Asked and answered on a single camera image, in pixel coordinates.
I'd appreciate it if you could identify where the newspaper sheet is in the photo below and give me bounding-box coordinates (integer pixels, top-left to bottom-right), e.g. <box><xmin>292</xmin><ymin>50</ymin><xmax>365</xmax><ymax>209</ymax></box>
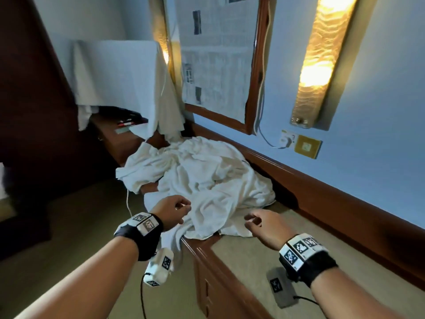
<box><xmin>174</xmin><ymin>0</ymin><xmax>260</xmax><ymax>123</ymax></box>

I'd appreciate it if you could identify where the narrow glowing wall lamp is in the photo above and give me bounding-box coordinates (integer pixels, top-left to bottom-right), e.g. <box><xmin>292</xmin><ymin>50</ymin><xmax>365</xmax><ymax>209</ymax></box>
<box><xmin>148</xmin><ymin>0</ymin><xmax>177</xmax><ymax>84</ymax></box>

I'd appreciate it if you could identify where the black left wrist strap with markers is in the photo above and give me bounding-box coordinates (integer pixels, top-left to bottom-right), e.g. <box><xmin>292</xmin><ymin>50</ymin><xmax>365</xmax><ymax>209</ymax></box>
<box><xmin>114</xmin><ymin>212</ymin><xmax>164</xmax><ymax>262</ymax></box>

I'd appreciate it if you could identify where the black wrist strap with markers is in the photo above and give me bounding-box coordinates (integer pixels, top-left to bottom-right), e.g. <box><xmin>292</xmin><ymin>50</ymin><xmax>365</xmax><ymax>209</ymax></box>
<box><xmin>114</xmin><ymin>212</ymin><xmax>164</xmax><ymax>262</ymax></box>
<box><xmin>278</xmin><ymin>233</ymin><xmax>339</xmax><ymax>288</ymax></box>

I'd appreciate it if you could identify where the person's left hand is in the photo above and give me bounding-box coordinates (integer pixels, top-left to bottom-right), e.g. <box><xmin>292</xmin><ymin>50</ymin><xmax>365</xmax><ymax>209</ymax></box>
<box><xmin>151</xmin><ymin>195</ymin><xmax>193</xmax><ymax>232</ymax></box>

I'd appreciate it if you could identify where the wooden framed mirror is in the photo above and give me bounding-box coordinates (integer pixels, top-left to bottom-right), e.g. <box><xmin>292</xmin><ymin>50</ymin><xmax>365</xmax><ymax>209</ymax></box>
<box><xmin>172</xmin><ymin>0</ymin><xmax>278</xmax><ymax>135</ymax></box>

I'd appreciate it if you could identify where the black object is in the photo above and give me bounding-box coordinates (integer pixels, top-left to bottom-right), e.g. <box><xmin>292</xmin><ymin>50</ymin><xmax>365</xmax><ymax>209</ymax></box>
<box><xmin>99</xmin><ymin>105</ymin><xmax>149</xmax><ymax>125</ymax></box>

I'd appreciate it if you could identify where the white charger cable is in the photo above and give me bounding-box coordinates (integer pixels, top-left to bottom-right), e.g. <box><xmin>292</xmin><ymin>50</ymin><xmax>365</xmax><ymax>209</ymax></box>
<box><xmin>253</xmin><ymin>0</ymin><xmax>287</xmax><ymax>149</ymax></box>

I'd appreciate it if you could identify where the person's right hand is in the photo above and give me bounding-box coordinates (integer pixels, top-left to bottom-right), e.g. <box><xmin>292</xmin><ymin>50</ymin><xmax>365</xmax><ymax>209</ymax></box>
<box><xmin>244</xmin><ymin>209</ymin><xmax>298</xmax><ymax>251</ymax></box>

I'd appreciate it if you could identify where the wooden desk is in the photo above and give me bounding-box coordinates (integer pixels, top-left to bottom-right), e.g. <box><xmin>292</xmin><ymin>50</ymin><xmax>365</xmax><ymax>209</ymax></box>
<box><xmin>89</xmin><ymin>112</ymin><xmax>425</xmax><ymax>319</ymax></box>

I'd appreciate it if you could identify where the person's left forearm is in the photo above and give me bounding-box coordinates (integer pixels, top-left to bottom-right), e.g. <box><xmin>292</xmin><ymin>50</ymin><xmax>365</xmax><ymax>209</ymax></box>
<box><xmin>13</xmin><ymin>235</ymin><xmax>140</xmax><ymax>319</ymax></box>

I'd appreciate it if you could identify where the large glowing wall lamp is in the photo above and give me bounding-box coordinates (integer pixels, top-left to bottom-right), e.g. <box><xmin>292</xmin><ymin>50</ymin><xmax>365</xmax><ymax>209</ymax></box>
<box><xmin>290</xmin><ymin>0</ymin><xmax>380</xmax><ymax>132</ymax></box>

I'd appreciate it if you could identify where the person's right forearm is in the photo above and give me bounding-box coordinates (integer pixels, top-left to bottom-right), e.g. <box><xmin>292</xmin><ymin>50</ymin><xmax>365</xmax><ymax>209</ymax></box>
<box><xmin>310</xmin><ymin>266</ymin><xmax>425</xmax><ymax>319</ymax></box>

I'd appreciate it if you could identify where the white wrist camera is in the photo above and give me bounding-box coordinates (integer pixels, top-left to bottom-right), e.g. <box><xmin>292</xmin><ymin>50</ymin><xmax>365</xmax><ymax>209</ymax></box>
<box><xmin>143</xmin><ymin>248</ymin><xmax>175</xmax><ymax>288</ymax></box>

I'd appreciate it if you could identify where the dark wooden wardrobe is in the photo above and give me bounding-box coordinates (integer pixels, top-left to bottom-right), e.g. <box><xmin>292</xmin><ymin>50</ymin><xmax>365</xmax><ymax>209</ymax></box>
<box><xmin>0</xmin><ymin>0</ymin><xmax>115</xmax><ymax>259</ymax></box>

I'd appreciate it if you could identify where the black right wrist strap with markers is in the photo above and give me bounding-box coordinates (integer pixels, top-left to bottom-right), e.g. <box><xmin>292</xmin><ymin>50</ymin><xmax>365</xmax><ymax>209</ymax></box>
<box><xmin>278</xmin><ymin>233</ymin><xmax>339</xmax><ymax>288</ymax></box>

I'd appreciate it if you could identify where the white paper sheet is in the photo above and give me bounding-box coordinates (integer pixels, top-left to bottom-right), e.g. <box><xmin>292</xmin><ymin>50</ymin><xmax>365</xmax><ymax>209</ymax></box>
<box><xmin>128</xmin><ymin>122</ymin><xmax>157</xmax><ymax>140</ymax></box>

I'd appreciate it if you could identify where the gold wall switch plate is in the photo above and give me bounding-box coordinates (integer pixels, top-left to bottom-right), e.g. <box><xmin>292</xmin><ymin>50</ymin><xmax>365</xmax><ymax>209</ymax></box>
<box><xmin>294</xmin><ymin>134</ymin><xmax>323</xmax><ymax>160</ymax></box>

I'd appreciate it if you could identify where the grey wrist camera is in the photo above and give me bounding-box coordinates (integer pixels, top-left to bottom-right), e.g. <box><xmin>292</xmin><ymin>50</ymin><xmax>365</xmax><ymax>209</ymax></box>
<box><xmin>266</xmin><ymin>267</ymin><xmax>299</xmax><ymax>309</ymax></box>

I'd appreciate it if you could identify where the white charger plug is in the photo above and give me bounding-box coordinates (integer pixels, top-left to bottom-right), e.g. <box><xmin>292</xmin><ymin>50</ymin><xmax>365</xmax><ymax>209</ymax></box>
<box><xmin>278</xmin><ymin>129</ymin><xmax>297</xmax><ymax>149</ymax></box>

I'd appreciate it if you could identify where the draped white cloth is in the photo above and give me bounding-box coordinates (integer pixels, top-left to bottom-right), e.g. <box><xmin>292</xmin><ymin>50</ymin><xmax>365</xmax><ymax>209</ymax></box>
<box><xmin>71</xmin><ymin>39</ymin><xmax>186</xmax><ymax>143</ymax></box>

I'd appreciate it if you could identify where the crumpled white bed sheet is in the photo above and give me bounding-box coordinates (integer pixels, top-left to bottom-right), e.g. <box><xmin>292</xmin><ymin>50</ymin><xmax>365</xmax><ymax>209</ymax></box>
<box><xmin>115</xmin><ymin>136</ymin><xmax>277</xmax><ymax>241</ymax></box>

